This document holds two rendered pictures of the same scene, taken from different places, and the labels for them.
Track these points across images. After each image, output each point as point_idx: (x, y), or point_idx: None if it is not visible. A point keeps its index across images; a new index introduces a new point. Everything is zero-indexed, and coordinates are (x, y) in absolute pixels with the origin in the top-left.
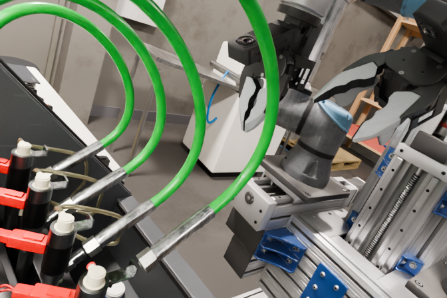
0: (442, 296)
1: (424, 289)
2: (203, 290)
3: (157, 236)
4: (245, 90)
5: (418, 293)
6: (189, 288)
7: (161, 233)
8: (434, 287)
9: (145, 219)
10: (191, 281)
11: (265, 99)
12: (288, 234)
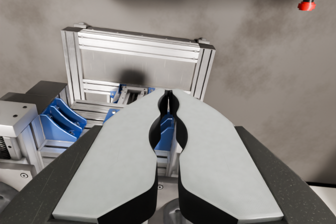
0: (8, 180)
1: (17, 174)
2: None
3: None
4: (233, 153)
5: (20, 166)
6: None
7: None
8: (18, 183)
9: None
10: None
11: (102, 160)
12: (160, 145)
